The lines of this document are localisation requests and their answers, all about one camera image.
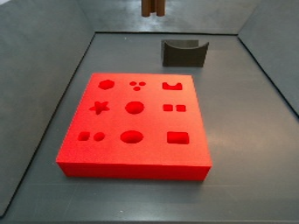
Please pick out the brown three prong peg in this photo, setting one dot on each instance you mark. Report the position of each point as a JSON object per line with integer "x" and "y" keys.
{"x": 152, "y": 6}

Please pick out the red foam shape board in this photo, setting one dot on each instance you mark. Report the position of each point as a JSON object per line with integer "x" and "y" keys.
{"x": 136, "y": 129}

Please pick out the dark grey curved block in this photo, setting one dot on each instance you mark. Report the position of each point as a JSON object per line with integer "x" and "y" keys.
{"x": 182, "y": 53}

